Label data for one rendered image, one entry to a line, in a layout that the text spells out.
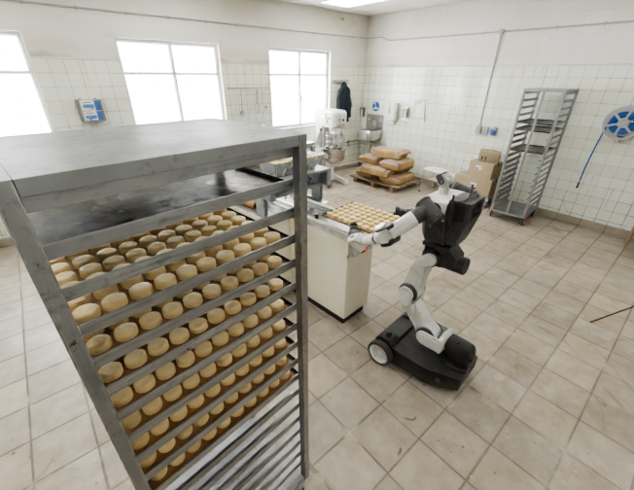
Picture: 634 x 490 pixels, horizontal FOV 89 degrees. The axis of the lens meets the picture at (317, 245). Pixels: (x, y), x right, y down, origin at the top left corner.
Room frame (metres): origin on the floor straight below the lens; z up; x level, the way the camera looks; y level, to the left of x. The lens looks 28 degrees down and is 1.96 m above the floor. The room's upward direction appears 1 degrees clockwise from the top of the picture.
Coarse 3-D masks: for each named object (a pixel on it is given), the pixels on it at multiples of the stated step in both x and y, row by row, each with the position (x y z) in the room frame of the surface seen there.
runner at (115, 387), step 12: (288, 288) 0.88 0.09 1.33; (264, 300) 0.81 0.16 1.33; (240, 312) 0.74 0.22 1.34; (252, 312) 0.77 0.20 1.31; (228, 324) 0.71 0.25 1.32; (204, 336) 0.65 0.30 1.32; (180, 348) 0.60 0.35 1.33; (192, 348) 0.63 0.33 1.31; (156, 360) 0.56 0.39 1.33; (168, 360) 0.58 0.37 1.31; (132, 372) 0.52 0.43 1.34; (144, 372) 0.54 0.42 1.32; (120, 384) 0.50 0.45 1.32
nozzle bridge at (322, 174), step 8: (320, 168) 2.98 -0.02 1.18; (328, 168) 2.99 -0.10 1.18; (288, 176) 2.72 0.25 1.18; (312, 176) 2.96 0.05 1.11; (320, 176) 3.03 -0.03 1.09; (328, 176) 2.99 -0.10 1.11; (312, 184) 2.92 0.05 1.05; (320, 184) 2.96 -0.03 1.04; (328, 184) 2.99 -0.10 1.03; (280, 192) 2.66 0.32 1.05; (288, 192) 2.68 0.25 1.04; (312, 192) 3.13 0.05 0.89; (320, 192) 3.06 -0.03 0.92; (256, 200) 2.65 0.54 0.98; (264, 200) 2.59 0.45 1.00; (272, 200) 2.52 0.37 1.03; (264, 208) 2.58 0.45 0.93; (264, 216) 2.58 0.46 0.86
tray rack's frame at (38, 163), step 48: (0, 144) 0.72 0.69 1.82; (48, 144) 0.72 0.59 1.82; (96, 144) 0.73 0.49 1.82; (144, 144) 0.73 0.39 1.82; (192, 144) 0.74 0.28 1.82; (240, 144) 0.75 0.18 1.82; (288, 144) 0.85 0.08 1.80; (0, 192) 0.45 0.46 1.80; (48, 192) 0.48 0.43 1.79; (48, 288) 0.45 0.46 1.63; (96, 384) 0.45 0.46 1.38; (240, 432) 1.11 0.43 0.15; (144, 480) 0.45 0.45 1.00; (288, 480) 0.87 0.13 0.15
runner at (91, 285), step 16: (256, 224) 0.80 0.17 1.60; (272, 224) 0.84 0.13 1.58; (208, 240) 0.70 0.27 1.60; (224, 240) 0.73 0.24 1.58; (160, 256) 0.61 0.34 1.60; (176, 256) 0.64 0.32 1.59; (112, 272) 0.54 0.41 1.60; (128, 272) 0.56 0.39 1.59; (144, 272) 0.58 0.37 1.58; (64, 288) 0.48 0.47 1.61; (80, 288) 0.50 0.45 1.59; (96, 288) 0.52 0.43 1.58
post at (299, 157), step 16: (304, 144) 0.89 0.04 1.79; (304, 160) 0.89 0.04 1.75; (304, 176) 0.89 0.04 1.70; (304, 192) 0.89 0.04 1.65; (304, 208) 0.89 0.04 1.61; (304, 224) 0.89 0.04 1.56; (304, 240) 0.89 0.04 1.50; (304, 256) 0.89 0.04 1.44; (304, 272) 0.89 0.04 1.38; (304, 288) 0.89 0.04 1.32; (304, 304) 0.89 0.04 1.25; (304, 320) 0.89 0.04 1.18; (304, 336) 0.89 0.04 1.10; (304, 352) 0.89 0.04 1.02; (304, 368) 0.89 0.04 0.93; (304, 384) 0.89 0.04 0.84; (304, 400) 0.88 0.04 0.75; (304, 416) 0.88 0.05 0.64; (304, 432) 0.88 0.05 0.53; (304, 448) 0.88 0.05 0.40; (304, 464) 0.88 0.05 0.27
